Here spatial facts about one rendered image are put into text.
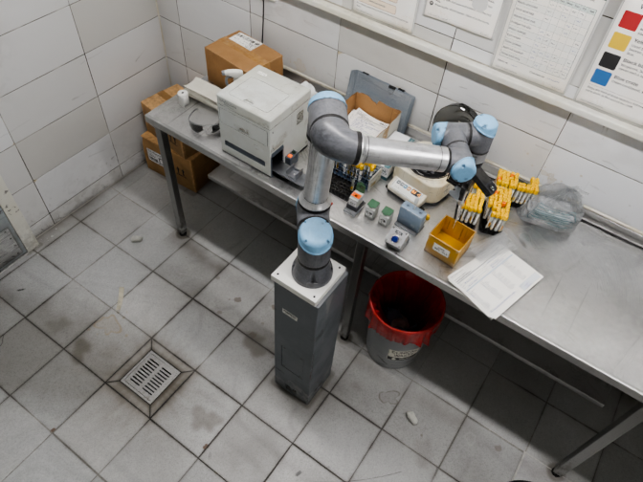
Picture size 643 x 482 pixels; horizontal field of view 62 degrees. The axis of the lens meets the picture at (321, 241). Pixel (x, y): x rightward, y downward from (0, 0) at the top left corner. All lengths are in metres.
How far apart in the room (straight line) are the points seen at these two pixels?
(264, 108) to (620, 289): 1.53
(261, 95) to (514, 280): 1.22
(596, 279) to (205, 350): 1.82
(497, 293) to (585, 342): 0.33
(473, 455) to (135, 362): 1.67
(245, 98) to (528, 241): 1.27
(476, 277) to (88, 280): 2.07
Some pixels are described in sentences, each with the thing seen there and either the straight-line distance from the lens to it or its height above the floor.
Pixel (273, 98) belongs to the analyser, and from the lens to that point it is 2.20.
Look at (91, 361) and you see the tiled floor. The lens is 2.91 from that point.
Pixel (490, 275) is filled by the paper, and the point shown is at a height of 0.89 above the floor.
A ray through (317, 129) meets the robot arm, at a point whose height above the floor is 1.52.
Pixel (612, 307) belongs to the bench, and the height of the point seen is 0.88.
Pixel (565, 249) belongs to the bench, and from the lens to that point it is 2.33.
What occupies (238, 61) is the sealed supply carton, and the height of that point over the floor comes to 1.06.
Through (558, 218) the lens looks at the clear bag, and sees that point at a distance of 2.33.
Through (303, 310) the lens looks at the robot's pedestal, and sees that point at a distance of 1.96.
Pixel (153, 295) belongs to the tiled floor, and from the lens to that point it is 3.03.
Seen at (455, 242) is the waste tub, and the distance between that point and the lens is 2.15.
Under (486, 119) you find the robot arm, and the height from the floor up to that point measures 1.48.
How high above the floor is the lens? 2.47
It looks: 51 degrees down
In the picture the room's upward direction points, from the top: 6 degrees clockwise
